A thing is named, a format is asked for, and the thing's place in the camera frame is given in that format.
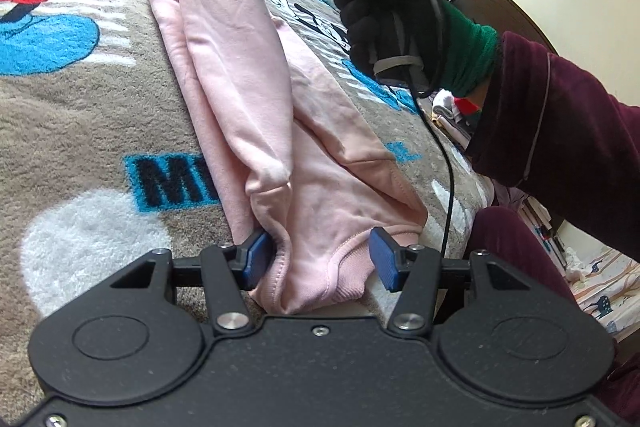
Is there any pink sweatshirt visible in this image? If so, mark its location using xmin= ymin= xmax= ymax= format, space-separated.
xmin=147 ymin=0 xmax=429 ymax=316

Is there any pile of mixed clothes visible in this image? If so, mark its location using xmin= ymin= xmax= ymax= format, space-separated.
xmin=432 ymin=89 xmax=484 ymax=154

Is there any person's right hand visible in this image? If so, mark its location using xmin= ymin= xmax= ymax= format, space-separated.
xmin=331 ymin=0 xmax=454 ymax=96

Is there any printed fleece blanket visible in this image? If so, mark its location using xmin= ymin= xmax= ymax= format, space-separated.
xmin=0 ymin=0 xmax=497 ymax=339

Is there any deer print sheet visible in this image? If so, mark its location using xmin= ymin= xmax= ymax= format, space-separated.
xmin=562 ymin=244 xmax=640 ymax=346

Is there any person's right forearm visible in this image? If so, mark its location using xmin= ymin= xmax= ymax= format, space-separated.
xmin=429 ymin=0 xmax=640 ymax=254

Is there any person's leg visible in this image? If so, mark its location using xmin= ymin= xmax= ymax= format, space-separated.
xmin=467 ymin=205 xmax=640 ymax=427

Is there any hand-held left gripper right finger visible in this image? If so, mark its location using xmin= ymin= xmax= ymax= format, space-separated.
xmin=369 ymin=226 xmax=544 ymax=336

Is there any black cable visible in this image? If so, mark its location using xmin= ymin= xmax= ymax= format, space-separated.
xmin=372 ymin=0 xmax=457 ymax=256

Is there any dark wooden headboard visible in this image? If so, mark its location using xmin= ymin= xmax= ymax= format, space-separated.
xmin=430 ymin=0 xmax=562 ymax=56

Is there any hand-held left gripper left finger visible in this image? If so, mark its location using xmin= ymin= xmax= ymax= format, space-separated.
xmin=107 ymin=228 xmax=274 ymax=336

